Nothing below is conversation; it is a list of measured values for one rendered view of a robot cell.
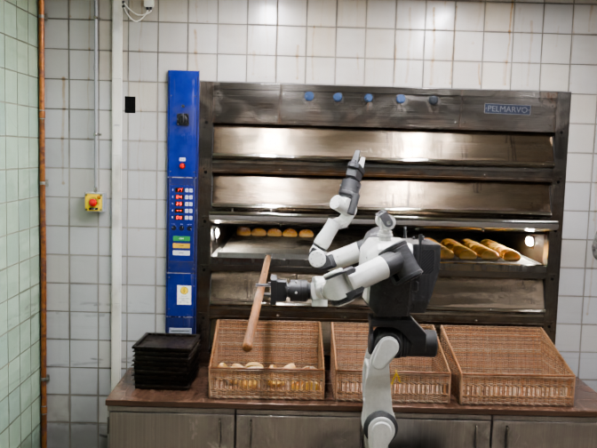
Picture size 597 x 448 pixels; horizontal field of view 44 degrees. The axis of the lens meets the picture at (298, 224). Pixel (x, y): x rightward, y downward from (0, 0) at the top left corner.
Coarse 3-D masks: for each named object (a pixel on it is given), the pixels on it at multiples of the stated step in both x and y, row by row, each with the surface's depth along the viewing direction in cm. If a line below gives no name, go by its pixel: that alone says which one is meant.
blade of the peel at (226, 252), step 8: (224, 248) 424; (232, 248) 425; (240, 248) 426; (248, 248) 427; (256, 248) 428; (264, 248) 429; (224, 256) 393; (232, 256) 393; (240, 256) 393; (248, 256) 393; (256, 256) 393; (264, 256) 393; (272, 256) 393; (280, 256) 393; (288, 256) 393; (296, 256) 393; (304, 256) 393
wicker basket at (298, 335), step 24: (216, 336) 375; (240, 336) 391; (264, 336) 391; (288, 336) 392; (312, 336) 392; (216, 360) 382; (240, 360) 389; (264, 360) 390; (288, 360) 390; (312, 360) 390; (216, 384) 367; (264, 384) 369; (288, 384) 370
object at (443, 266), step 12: (216, 264) 393; (228, 264) 393; (240, 264) 393; (252, 264) 393; (276, 264) 393; (288, 264) 393; (300, 264) 393; (444, 264) 394; (456, 264) 394; (468, 264) 394; (480, 264) 394; (492, 264) 395; (504, 264) 396; (516, 264) 398; (528, 264) 399; (540, 264) 400
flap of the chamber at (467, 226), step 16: (272, 224) 394; (288, 224) 392; (304, 224) 389; (320, 224) 386; (352, 224) 381; (368, 224) 378; (400, 224) 377; (416, 224) 377; (432, 224) 377; (448, 224) 377; (464, 224) 377; (480, 224) 377; (496, 224) 378; (512, 224) 378; (528, 224) 378; (544, 224) 378
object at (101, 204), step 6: (84, 192) 383; (90, 192) 383; (102, 192) 386; (84, 198) 382; (90, 198) 381; (96, 198) 381; (102, 198) 382; (84, 204) 382; (96, 204) 382; (102, 204) 382; (84, 210) 382; (90, 210) 382; (96, 210) 382; (102, 210) 382
